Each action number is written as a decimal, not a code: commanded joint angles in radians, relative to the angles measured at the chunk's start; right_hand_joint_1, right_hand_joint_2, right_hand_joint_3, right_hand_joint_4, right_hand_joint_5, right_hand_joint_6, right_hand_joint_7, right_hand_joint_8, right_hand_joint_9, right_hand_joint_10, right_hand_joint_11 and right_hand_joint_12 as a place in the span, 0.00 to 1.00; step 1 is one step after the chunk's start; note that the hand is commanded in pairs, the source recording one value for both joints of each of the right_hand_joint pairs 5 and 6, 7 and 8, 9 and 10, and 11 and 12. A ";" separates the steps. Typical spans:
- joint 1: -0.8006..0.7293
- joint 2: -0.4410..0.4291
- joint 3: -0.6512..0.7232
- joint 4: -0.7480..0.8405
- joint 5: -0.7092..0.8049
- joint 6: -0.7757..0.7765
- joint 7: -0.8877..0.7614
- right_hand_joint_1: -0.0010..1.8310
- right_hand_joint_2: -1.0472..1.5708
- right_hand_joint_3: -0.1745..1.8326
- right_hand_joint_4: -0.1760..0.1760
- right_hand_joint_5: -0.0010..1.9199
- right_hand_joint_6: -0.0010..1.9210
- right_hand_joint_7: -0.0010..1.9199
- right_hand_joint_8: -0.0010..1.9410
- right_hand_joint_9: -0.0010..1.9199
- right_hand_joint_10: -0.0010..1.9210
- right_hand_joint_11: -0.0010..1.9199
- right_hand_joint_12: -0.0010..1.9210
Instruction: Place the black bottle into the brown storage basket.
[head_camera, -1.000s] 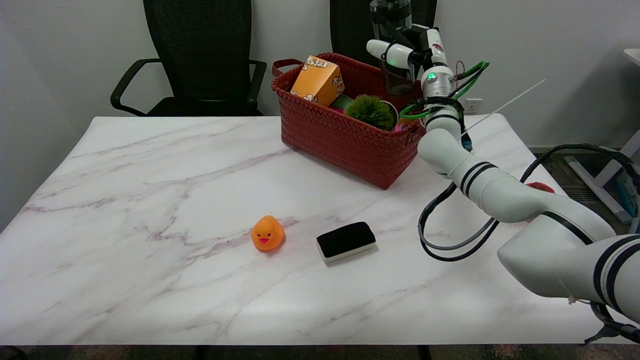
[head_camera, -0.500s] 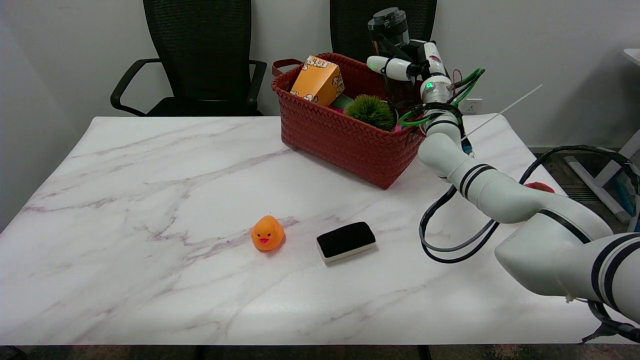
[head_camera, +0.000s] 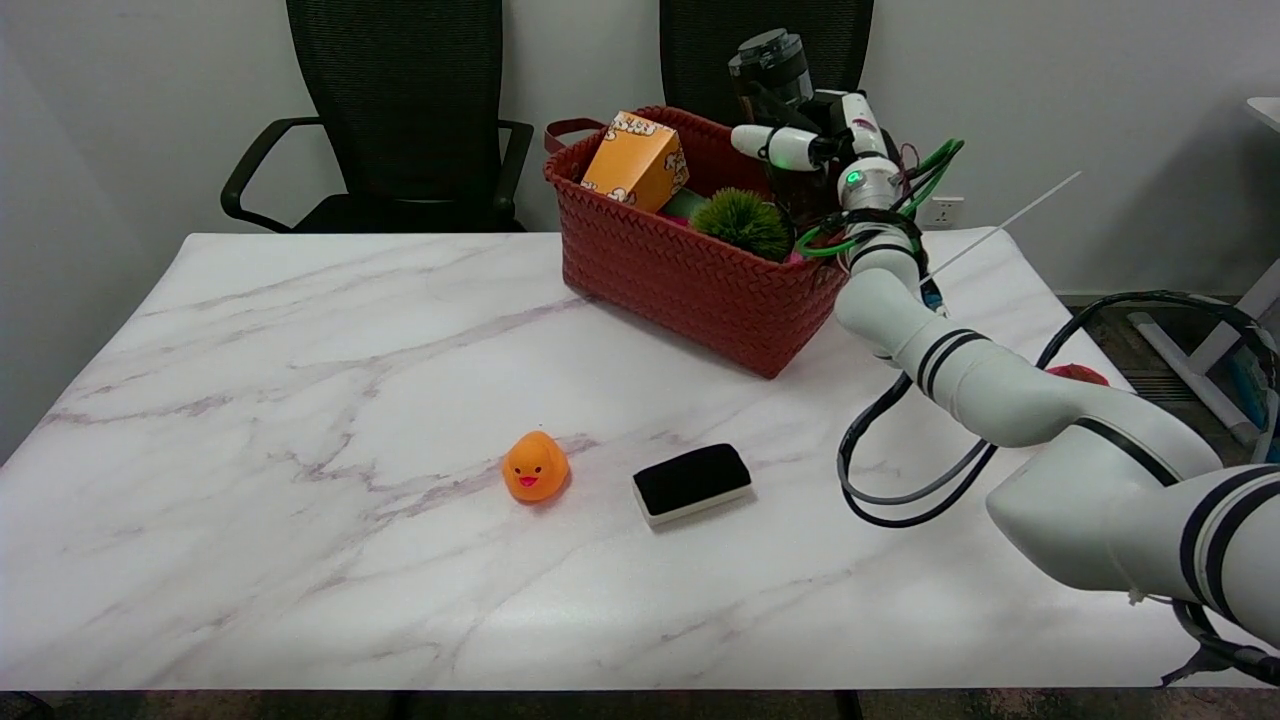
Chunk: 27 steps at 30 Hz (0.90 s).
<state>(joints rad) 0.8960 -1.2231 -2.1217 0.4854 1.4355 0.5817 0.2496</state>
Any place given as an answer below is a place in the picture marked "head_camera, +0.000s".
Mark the green robot cable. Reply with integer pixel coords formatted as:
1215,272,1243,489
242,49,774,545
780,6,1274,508
795,138,967,260

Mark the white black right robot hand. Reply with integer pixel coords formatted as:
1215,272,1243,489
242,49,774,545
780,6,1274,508
730,90,890,172

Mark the orange rubber duck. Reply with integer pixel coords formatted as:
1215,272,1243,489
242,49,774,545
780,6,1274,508
501,430,571,504

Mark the black mesh office chair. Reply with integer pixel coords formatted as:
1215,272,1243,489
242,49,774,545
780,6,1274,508
220,0,535,235
659,0,876,131

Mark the black white board eraser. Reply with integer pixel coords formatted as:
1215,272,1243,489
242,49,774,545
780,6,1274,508
632,443,753,528

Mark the white side desk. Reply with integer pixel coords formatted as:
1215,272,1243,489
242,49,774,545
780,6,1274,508
1128,96,1280,446

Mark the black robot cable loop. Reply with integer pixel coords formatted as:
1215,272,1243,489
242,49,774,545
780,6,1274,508
837,290,1280,530

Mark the white zip tie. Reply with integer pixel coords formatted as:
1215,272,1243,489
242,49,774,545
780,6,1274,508
919,170,1085,287

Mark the green fuzzy ball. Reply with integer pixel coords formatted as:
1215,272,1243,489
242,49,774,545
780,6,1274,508
688,188,793,263

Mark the brown woven storage basket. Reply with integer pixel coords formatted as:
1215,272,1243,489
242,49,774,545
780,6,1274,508
543,105,852,380

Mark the orange popcorn print box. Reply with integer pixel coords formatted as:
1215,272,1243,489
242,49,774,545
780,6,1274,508
580,110,690,215

